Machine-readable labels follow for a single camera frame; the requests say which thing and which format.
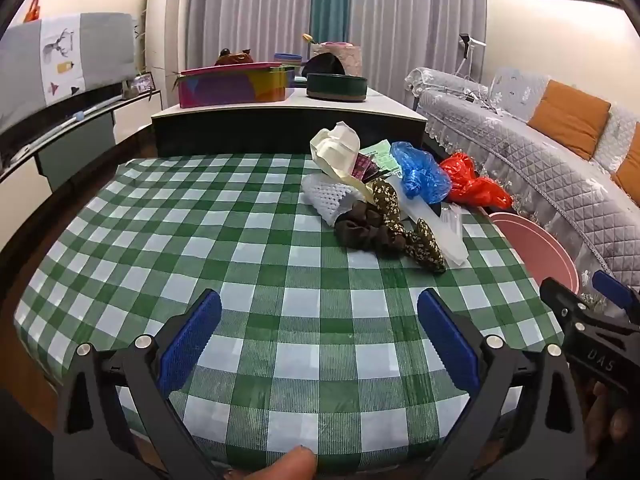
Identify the orange cushion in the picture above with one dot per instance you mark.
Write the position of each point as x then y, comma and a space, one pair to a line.
630, 175
567, 115

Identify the green round tin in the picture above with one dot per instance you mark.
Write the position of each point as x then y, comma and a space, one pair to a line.
335, 87

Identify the green paper leaflet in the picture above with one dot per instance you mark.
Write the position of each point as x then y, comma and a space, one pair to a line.
384, 156

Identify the white top coffee table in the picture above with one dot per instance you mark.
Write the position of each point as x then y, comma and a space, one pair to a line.
280, 125

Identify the person's dark trousers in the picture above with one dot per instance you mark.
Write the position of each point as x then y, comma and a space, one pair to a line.
20, 440

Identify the television cabinet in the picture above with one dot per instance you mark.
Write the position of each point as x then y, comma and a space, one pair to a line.
75, 147

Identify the white translucent plastic strip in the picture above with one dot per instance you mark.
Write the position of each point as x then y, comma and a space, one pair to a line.
450, 245

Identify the teal curtain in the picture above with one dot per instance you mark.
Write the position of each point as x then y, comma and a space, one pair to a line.
331, 5

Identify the brown scrunchie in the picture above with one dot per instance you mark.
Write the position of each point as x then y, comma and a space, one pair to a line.
360, 232

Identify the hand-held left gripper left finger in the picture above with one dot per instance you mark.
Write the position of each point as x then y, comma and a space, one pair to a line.
192, 340

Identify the brown floral hair band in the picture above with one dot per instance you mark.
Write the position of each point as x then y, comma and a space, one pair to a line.
430, 249

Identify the green checked tablecloth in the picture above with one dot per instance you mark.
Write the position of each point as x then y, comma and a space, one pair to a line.
250, 260

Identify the white floor lamp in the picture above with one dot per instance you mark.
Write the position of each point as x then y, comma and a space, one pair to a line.
466, 42

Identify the colourful tin box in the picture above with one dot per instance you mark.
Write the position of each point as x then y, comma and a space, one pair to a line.
225, 87

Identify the black hat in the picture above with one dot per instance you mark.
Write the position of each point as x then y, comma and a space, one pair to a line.
322, 64

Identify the grey curtain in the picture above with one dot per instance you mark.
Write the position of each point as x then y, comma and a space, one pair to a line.
415, 20
240, 10

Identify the white and blue stick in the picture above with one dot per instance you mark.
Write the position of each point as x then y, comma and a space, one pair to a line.
77, 115

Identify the pink waste bin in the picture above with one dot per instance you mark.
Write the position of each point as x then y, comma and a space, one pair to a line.
535, 250

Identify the brown teapot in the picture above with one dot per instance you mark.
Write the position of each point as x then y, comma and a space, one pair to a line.
235, 58

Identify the green bamboo plant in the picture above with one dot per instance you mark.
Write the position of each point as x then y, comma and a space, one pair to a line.
175, 79

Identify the red plastic bag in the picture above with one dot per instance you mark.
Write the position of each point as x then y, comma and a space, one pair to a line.
470, 182

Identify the grey television dust cover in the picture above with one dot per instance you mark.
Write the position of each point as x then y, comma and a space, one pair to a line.
100, 50

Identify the stack of coloured bowls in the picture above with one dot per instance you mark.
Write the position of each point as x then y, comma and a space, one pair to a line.
287, 58

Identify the person's right hand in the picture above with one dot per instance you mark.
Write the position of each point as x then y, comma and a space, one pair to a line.
617, 427

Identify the maroon snack packet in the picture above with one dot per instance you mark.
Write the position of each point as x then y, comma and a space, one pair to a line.
364, 166

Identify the pink lace basket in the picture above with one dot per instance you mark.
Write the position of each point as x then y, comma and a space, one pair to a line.
350, 57

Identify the white standing air conditioner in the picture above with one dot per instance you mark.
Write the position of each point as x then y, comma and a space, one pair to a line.
167, 35

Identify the yellow flower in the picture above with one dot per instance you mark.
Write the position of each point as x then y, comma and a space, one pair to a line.
308, 38

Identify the white foam fruit net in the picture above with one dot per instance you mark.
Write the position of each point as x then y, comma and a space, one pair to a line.
327, 197

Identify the small photo frame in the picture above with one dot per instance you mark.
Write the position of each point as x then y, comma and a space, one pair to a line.
144, 83

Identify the person's left hand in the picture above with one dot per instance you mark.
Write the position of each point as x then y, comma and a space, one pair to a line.
285, 465

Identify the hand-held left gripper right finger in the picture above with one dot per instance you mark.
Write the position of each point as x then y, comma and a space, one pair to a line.
447, 345

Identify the grey quilted sofa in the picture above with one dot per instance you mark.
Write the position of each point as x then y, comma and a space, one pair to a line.
525, 160

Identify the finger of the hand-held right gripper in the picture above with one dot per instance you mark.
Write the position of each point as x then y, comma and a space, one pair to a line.
612, 287
555, 292

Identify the blue plastic bag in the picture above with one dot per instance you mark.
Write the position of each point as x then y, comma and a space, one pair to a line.
422, 172

